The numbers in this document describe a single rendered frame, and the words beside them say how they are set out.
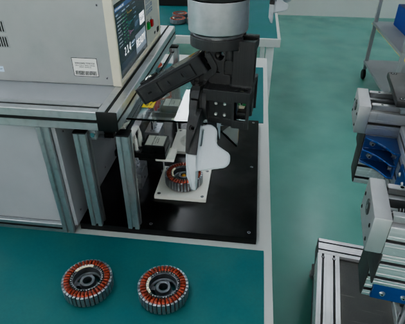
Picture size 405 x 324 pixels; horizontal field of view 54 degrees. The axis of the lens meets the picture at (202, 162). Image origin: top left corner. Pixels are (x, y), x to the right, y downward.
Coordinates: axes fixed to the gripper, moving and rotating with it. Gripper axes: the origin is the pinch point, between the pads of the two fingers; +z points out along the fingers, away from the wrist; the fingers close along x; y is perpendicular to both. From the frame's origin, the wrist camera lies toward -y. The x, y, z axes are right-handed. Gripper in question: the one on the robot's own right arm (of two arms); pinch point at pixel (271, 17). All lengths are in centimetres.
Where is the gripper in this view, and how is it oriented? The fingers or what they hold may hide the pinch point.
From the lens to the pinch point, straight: 143.3
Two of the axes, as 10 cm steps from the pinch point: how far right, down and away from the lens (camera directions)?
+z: 0.0, 8.3, 5.6
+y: 9.6, 1.5, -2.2
